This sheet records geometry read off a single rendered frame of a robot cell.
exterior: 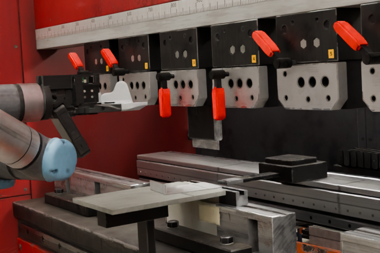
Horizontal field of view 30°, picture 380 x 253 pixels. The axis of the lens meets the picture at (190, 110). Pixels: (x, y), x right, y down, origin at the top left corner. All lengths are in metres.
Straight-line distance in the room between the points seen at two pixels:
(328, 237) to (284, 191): 1.85
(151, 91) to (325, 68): 0.58
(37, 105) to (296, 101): 0.48
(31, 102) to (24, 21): 0.93
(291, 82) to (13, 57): 1.20
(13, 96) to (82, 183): 0.76
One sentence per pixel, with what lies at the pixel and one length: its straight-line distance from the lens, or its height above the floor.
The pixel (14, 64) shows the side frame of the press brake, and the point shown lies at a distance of 2.25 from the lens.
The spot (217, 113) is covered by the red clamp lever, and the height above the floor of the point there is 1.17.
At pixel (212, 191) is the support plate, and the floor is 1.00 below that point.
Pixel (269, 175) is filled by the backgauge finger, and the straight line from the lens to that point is 1.63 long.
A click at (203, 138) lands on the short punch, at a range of 1.53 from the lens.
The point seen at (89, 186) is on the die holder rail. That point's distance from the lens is 2.03.
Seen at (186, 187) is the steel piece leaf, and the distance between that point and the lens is 1.52.
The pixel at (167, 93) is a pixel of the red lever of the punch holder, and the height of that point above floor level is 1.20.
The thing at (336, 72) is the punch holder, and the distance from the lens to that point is 1.16.
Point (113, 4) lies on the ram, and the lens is 1.79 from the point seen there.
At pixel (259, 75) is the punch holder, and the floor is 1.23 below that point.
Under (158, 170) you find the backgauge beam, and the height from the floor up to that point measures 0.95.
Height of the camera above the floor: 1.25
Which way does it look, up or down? 3 degrees down
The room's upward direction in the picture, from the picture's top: 3 degrees counter-clockwise
